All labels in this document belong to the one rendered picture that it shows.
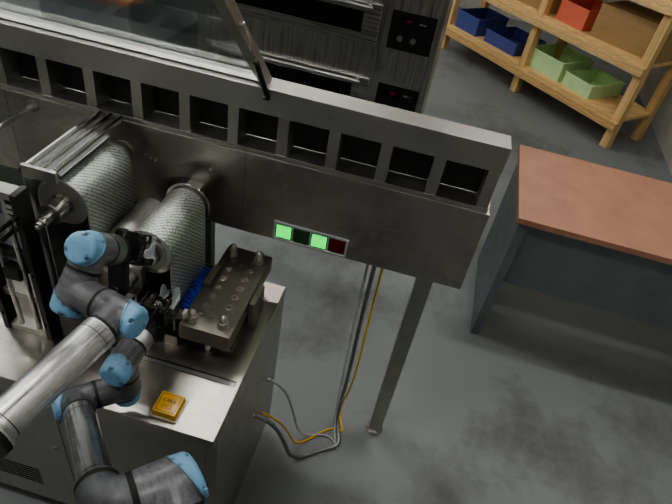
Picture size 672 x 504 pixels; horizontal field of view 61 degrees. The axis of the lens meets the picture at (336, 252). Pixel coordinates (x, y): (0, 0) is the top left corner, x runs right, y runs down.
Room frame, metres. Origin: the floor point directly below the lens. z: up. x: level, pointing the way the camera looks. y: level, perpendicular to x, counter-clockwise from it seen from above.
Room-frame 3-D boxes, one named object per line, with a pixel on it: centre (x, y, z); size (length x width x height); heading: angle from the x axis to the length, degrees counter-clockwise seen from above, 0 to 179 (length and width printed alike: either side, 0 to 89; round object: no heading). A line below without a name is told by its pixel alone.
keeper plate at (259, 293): (1.30, 0.22, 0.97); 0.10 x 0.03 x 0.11; 173
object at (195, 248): (1.27, 0.44, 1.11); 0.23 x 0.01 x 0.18; 173
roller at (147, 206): (1.29, 0.62, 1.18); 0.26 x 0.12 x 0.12; 173
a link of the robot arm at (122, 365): (0.88, 0.49, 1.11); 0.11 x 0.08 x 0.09; 173
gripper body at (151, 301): (1.04, 0.47, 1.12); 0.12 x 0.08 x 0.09; 173
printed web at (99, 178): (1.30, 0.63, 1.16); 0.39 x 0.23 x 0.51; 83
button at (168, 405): (0.91, 0.38, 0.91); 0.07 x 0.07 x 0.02; 83
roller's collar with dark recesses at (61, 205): (1.16, 0.77, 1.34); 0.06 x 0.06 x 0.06; 83
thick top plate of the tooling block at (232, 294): (1.30, 0.32, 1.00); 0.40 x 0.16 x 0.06; 173
